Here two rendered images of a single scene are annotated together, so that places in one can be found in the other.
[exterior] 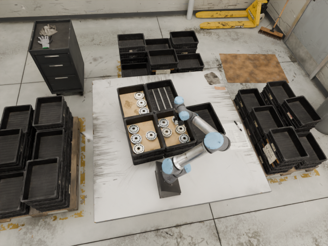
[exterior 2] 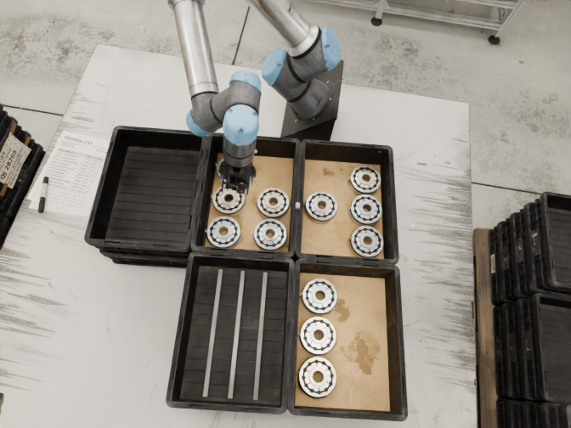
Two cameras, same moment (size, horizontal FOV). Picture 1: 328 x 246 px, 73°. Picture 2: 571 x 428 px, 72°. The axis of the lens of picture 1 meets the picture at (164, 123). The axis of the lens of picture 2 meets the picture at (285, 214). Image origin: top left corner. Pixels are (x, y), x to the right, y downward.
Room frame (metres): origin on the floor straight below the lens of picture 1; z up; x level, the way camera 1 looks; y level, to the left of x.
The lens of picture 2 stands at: (1.59, 0.18, 2.01)
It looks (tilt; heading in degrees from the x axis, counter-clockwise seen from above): 67 degrees down; 199
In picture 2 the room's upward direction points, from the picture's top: 7 degrees clockwise
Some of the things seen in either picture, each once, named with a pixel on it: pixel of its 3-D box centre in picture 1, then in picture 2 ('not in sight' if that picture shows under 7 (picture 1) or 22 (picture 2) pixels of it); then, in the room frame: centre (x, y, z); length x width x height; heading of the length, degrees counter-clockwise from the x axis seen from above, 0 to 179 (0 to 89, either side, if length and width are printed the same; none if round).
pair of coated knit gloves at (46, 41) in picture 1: (44, 41); not in sight; (2.17, 1.57, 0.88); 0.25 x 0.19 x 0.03; 16
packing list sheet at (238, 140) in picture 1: (236, 135); (71, 171); (1.27, -0.78, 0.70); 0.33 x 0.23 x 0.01; 16
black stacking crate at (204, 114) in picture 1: (202, 123); (155, 192); (1.26, -0.38, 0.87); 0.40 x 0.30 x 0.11; 22
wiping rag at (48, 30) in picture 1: (48, 29); not in sight; (2.40, 1.61, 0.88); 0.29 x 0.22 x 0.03; 16
